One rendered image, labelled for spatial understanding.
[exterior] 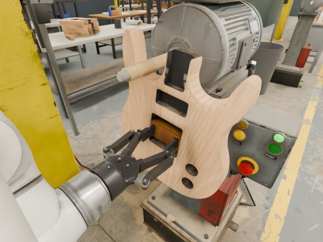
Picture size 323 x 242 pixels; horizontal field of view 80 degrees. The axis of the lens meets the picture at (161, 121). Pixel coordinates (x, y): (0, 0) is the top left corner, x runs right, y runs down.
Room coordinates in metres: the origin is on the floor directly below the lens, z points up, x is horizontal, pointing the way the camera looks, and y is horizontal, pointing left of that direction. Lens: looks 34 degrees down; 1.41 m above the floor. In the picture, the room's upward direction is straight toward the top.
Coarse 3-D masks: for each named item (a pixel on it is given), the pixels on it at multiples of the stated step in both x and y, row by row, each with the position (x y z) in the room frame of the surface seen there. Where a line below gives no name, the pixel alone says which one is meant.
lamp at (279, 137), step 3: (276, 132) 0.38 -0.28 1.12; (279, 132) 0.37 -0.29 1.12; (273, 135) 0.38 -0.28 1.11; (276, 135) 0.37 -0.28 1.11; (279, 135) 0.37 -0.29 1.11; (282, 135) 0.37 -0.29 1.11; (285, 135) 0.37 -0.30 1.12; (273, 138) 0.38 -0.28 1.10; (276, 138) 0.37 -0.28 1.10; (279, 138) 0.37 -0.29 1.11; (282, 138) 0.36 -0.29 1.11; (285, 138) 0.36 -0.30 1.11; (276, 141) 0.37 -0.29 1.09; (279, 141) 0.36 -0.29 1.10; (282, 141) 0.36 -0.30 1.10
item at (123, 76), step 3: (120, 72) 0.40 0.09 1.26; (123, 72) 0.40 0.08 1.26; (126, 72) 0.41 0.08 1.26; (117, 75) 0.40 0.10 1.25; (120, 75) 0.40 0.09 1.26; (123, 75) 0.40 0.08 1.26; (126, 75) 0.40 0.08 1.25; (129, 75) 0.41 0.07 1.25; (117, 78) 0.40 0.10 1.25; (120, 78) 0.40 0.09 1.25; (123, 78) 0.39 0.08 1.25; (126, 78) 0.40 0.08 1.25; (120, 81) 0.40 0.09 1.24; (123, 81) 0.40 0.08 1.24
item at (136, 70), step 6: (162, 54) 0.52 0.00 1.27; (144, 60) 0.47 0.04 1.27; (150, 60) 0.47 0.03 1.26; (156, 60) 0.48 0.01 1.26; (162, 60) 0.49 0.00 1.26; (132, 66) 0.42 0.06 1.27; (138, 66) 0.43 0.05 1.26; (144, 66) 0.44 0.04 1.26; (150, 66) 0.46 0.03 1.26; (156, 66) 0.47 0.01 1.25; (162, 66) 0.49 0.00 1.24; (132, 72) 0.41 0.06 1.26; (138, 72) 0.42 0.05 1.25; (144, 72) 0.44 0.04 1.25; (150, 72) 0.46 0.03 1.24; (132, 78) 0.41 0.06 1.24
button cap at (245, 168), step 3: (240, 165) 0.39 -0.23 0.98; (243, 165) 0.39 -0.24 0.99; (246, 165) 0.38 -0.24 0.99; (249, 165) 0.38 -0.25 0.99; (240, 168) 0.39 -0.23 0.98; (243, 168) 0.38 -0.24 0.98; (246, 168) 0.38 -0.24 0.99; (249, 168) 0.38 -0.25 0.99; (252, 168) 0.38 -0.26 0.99; (240, 171) 0.38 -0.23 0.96; (243, 171) 0.38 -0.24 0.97; (246, 171) 0.37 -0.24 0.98; (249, 171) 0.37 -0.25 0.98; (252, 171) 0.37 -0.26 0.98; (246, 174) 0.37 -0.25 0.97; (249, 174) 0.37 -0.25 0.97
